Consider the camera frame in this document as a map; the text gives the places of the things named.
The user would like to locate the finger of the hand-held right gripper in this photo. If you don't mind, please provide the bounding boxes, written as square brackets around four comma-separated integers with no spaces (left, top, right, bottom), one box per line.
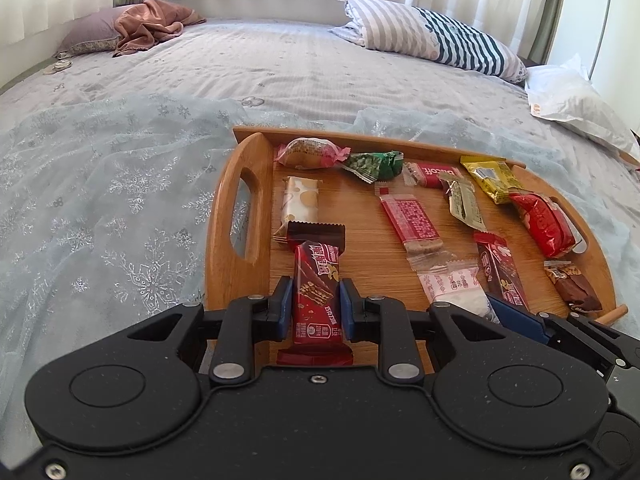
[487,296,640,368]

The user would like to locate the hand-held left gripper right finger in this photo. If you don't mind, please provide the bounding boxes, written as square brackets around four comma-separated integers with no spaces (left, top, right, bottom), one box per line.
[340,280,521,383]

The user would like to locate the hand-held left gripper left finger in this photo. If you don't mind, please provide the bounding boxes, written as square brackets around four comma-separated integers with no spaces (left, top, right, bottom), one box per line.
[117,276,294,387]

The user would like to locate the long red chocolate bar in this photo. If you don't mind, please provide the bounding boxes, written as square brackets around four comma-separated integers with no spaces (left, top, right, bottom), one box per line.
[272,221,355,367]

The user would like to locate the dark red peanut bar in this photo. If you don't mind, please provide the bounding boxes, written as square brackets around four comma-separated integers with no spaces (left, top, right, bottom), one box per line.
[472,232,531,311]

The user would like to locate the wooden tray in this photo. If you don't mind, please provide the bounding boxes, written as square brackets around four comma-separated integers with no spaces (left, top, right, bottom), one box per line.
[204,126,628,366]

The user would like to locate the brown chocolate snack packet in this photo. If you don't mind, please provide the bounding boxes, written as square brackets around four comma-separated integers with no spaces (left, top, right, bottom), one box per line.
[544,259,603,313]

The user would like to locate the white pink clear packet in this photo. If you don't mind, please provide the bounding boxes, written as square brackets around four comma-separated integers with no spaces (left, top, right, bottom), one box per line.
[415,260,501,326]

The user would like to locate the large red nut packet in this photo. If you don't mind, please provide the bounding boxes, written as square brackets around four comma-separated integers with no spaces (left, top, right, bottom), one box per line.
[507,192,583,258]

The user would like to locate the red wafer packet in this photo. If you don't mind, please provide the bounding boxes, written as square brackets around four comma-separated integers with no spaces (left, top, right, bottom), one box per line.
[375,186,446,261]

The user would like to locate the cream dotted snack packet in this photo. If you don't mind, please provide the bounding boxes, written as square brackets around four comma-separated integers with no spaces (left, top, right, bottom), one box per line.
[282,176,321,226]

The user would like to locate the gold snack packet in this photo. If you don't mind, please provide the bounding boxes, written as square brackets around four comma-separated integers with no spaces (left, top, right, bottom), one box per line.
[442,179,487,233]

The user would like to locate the yellow snack packet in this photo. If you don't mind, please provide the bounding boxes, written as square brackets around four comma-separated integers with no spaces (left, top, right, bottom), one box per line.
[460,156,525,205]

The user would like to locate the green pea snack packet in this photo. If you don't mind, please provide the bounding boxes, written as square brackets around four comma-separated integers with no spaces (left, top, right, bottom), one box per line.
[342,150,405,184]

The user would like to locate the pink pastry packet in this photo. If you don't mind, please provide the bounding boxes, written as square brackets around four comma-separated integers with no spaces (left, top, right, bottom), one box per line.
[274,137,352,171]

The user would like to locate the red biscuit packet clear ends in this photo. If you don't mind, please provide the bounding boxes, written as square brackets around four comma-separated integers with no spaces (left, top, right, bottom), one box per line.
[402,161,468,190]

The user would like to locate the sheer snowflake cloth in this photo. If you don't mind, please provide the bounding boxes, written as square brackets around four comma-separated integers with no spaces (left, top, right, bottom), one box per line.
[0,92,640,456]

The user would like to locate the white pillow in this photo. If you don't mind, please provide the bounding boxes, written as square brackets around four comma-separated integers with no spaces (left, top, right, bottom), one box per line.
[524,52,640,153]

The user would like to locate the bed with pale sheet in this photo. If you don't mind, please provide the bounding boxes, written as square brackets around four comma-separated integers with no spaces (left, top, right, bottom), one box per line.
[0,7,640,461]

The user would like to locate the striped pillow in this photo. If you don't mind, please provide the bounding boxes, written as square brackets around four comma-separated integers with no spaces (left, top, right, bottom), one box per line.
[327,0,528,85]

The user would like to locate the pink cloth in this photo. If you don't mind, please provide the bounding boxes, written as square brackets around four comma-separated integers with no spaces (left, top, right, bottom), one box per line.
[112,0,207,58]

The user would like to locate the white wardrobe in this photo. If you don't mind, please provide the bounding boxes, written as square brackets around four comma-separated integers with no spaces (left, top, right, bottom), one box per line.
[547,0,640,96]

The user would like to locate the purple pillow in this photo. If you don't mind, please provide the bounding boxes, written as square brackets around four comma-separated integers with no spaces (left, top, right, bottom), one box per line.
[52,5,136,58]

